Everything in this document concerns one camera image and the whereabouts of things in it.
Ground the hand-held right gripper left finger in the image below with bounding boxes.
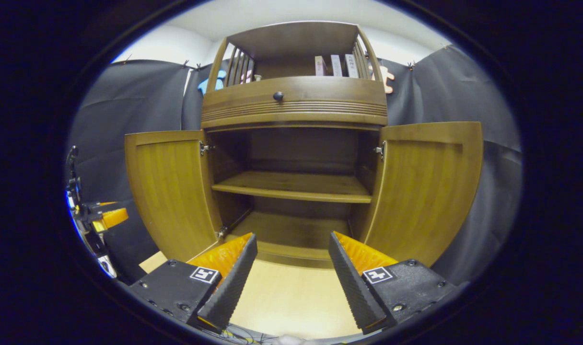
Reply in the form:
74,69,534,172
128,233,258,334

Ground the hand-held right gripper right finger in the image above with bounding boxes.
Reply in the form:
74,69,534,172
326,231,457,334

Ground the wooden double-door shoe cabinet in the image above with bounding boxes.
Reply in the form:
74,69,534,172
200,21,389,269

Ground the wooden inner cabinet shelf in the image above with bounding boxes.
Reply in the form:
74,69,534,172
211,171,373,204

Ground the black backdrop cloth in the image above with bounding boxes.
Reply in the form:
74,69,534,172
67,45,523,287

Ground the wooden drawer with black knob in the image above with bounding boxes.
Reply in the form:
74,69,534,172
200,76,389,130

